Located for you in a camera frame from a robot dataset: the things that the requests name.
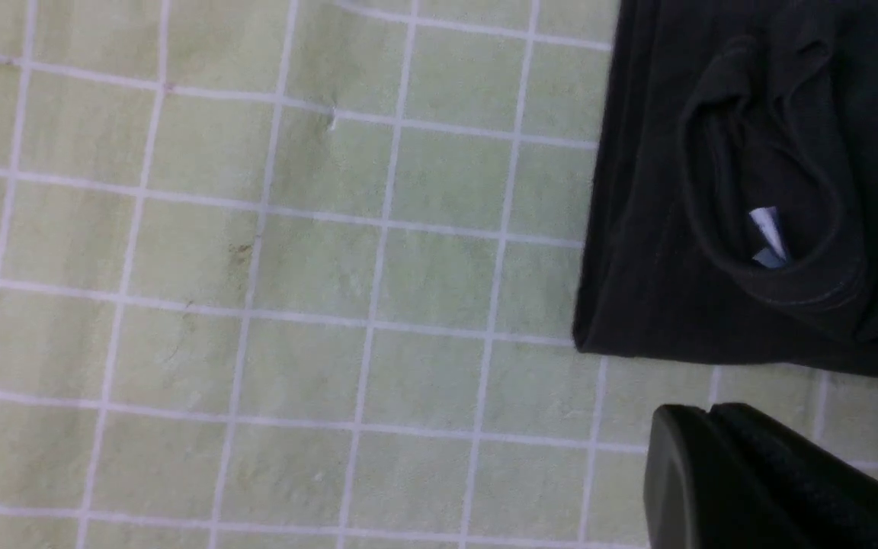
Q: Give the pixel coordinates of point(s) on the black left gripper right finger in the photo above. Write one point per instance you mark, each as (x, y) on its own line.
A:
(834, 503)

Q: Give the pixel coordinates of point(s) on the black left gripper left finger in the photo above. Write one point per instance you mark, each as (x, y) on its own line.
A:
(698, 492)

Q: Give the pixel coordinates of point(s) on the dark gray long-sleeve shirt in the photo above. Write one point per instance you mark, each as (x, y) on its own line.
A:
(734, 210)

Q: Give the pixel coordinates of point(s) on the green checkered table cloth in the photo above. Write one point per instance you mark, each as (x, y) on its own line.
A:
(300, 274)

